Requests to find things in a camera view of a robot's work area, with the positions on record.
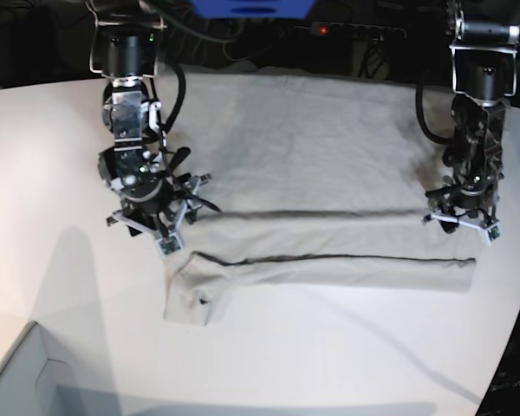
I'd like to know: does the light grey t-shirt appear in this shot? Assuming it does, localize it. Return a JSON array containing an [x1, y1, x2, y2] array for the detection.
[[165, 74, 486, 325]]

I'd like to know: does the grey bin at corner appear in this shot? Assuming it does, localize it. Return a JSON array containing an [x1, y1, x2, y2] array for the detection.
[[0, 322, 122, 415]]

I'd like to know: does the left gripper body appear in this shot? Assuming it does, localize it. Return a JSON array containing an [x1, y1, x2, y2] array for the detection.
[[422, 185, 501, 239]]

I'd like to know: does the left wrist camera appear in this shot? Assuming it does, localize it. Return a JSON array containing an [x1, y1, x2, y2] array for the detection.
[[479, 222, 502, 246]]

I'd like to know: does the blue box at top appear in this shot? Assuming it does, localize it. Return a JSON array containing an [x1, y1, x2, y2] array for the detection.
[[192, 0, 315, 19]]

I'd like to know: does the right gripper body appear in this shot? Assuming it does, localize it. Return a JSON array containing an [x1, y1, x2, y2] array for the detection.
[[107, 173, 220, 243]]

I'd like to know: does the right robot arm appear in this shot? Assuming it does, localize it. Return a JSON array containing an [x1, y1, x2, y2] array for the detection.
[[86, 1, 240, 256]]

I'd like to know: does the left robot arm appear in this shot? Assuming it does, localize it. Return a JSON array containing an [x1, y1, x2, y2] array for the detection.
[[415, 1, 520, 244]]

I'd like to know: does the black power strip red light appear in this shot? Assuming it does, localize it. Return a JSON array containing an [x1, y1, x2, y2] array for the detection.
[[309, 22, 407, 42]]

